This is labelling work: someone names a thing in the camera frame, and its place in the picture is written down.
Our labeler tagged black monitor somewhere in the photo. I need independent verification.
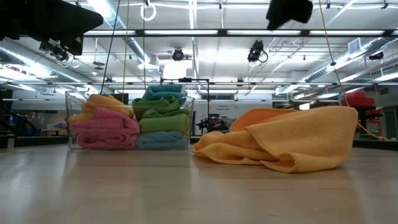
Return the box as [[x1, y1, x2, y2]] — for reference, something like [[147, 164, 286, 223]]
[[112, 93, 129, 105]]

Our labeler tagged black hanging cable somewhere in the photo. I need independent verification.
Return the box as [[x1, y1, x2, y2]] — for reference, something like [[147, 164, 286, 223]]
[[99, 0, 122, 96]]

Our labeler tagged pink microfiber towel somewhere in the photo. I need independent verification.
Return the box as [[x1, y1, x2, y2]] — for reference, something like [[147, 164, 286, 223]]
[[70, 107, 141, 135], [76, 133, 137, 149]]

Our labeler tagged blue microfiber towel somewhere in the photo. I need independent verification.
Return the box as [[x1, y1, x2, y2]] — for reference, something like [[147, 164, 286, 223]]
[[136, 130, 190, 149], [142, 85, 188, 101]]

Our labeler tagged black overhead crossbar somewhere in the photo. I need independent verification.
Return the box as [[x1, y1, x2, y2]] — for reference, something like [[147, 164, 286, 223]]
[[82, 29, 398, 38]]

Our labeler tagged thin tan hanging cord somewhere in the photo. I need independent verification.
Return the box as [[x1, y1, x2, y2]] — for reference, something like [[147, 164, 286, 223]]
[[318, 0, 390, 141]]

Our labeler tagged orange microfiber towel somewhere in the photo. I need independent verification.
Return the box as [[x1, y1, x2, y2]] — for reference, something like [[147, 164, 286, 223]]
[[68, 93, 135, 124], [192, 105, 359, 174]]

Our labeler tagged yellow hanging cable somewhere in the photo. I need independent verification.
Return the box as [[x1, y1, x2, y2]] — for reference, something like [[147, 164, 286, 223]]
[[121, 0, 130, 94]]

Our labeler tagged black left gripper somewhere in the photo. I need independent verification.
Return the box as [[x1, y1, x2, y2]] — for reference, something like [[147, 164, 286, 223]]
[[0, 0, 104, 57]]

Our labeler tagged clear plastic bin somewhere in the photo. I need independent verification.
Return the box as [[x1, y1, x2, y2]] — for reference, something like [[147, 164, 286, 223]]
[[65, 90, 195, 150]]

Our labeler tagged red object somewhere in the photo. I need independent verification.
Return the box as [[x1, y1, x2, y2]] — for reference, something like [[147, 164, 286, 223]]
[[341, 90, 384, 116]]

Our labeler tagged white ceiling ring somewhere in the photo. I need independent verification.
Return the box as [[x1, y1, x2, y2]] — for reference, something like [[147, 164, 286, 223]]
[[139, 2, 158, 22]]

